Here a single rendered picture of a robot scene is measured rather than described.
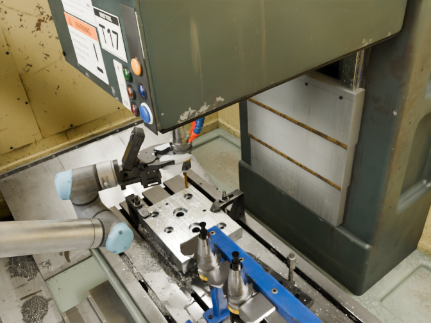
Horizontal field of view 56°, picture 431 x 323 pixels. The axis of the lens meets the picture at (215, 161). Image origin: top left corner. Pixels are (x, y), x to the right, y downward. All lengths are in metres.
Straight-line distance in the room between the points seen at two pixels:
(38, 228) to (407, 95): 0.95
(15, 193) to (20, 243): 1.12
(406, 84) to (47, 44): 1.45
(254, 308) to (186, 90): 0.46
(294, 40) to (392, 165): 0.61
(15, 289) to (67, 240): 0.87
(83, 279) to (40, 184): 0.53
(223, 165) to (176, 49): 1.71
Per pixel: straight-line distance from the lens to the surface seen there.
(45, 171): 2.11
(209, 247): 0.90
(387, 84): 1.17
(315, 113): 1.30
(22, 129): 2.05
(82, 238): 1.02
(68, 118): 2.09
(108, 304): 1.55
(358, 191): 1.38
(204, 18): 0.64
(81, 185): 1.11
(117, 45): 0.69
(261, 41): 0.73
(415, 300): 1.76
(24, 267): 1.92
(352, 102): 1.19
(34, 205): 2.02
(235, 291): 0.86
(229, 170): 2.26
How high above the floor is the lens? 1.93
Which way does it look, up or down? 35 degrees down
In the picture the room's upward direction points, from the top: 5 degrees counter-clockwise
